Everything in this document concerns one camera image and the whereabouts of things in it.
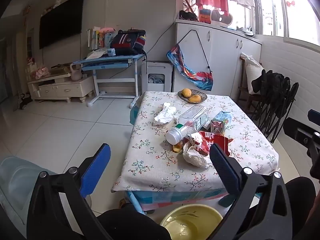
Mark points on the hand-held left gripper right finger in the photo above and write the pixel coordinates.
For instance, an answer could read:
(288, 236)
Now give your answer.
(223, 170)

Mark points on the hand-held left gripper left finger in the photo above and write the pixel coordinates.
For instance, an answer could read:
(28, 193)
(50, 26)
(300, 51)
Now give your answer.
(96, 170)

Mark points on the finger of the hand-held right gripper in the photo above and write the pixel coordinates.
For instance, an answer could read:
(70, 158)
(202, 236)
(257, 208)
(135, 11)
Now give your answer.
(293, 128)
(314, 115)

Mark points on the red snack wrapper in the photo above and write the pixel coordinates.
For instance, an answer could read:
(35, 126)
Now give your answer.
(215, 140)

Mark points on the white paper bag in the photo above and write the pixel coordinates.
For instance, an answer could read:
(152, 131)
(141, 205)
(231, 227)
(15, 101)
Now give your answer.
(195, 156)

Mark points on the light blue milk carton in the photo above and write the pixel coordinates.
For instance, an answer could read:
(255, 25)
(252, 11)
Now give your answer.
(220, 125)

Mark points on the orange peel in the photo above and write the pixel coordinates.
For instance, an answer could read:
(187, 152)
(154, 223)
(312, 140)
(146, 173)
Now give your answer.
(177, 148)

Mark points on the yellow plastic basin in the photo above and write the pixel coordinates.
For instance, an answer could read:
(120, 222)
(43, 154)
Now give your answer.
(190, 220)

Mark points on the clear plastic bottle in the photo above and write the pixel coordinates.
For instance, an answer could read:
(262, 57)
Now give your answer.
(193, 116)

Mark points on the white tissue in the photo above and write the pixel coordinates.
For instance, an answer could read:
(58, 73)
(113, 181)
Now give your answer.
(163, 115)

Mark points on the black folding chairs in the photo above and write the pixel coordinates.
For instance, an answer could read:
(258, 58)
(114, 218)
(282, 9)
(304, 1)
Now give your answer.
(275, 115)

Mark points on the black jacket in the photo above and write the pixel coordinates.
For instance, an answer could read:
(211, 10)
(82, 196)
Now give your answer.
(272, 80)

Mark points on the floral tablecloth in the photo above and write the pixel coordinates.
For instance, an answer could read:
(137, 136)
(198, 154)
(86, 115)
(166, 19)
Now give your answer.
(150, 160)

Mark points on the person's black pants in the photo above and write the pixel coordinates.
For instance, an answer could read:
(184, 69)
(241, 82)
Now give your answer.
(120, 220)

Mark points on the blue patchwork blanket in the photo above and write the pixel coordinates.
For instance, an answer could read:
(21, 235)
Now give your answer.
(175, 196)

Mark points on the wooden chair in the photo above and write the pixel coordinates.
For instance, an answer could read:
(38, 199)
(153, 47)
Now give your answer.
(242, 90)

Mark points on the white pillow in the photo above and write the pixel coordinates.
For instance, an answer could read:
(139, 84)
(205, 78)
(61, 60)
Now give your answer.
(252, 72)

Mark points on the woven plate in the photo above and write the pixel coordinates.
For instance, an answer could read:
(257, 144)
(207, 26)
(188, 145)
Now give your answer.
(198, 100)

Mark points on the yellow mango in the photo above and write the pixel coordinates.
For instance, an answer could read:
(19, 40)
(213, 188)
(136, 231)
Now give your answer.
(186, 92)
(194, 98)

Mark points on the light blue seat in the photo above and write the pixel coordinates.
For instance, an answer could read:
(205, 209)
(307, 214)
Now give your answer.
(17, 180)

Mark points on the cream television cabinet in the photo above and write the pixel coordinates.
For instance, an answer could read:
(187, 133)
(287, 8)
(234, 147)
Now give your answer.
(62, 88)

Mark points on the pink kettlebell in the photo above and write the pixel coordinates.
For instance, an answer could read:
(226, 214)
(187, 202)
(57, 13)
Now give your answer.
(75, 74)

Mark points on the black floor toy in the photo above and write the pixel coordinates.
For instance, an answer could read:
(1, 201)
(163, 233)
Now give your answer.
(25, 101)

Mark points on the window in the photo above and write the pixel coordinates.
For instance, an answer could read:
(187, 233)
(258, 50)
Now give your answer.
(300, 12)

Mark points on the white cabinet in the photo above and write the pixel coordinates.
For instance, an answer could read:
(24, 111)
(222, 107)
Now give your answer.
(220, 55)

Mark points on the colourful cloth bag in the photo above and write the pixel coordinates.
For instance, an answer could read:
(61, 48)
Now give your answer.
(187, 70)

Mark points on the blue study desk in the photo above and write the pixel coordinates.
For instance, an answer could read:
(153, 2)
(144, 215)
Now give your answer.
(107, 61)

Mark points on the white shoes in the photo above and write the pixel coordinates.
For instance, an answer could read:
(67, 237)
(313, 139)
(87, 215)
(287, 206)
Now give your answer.
(245, 30)

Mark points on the pink flower bundle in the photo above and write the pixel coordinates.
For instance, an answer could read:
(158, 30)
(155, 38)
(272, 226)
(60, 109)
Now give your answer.
(40, 72)

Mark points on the red bow decoration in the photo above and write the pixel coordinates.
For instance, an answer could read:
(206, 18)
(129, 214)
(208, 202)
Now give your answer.
(291, 3)

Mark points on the papers on desk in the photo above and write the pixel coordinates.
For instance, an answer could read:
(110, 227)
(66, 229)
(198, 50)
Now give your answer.
(96, 54)

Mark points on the white floor appliance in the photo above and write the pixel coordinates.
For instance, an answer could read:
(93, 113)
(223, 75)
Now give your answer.
(156, 71)

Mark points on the blue tissue box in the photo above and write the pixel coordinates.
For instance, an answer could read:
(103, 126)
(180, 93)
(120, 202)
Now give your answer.
(111, 52)

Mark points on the dark striped backpack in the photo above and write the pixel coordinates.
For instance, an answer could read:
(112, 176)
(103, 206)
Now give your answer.
(127, 43)

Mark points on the row of books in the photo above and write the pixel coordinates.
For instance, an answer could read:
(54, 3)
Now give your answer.
(93, 38)

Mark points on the pink plush toy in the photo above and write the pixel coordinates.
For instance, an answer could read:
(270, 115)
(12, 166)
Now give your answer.
(106, 30)

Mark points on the black television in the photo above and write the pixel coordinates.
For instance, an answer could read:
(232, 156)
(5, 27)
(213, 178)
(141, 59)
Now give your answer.
(61, 21)

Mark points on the black shoes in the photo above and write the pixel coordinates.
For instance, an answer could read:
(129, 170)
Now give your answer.
(187, 15)

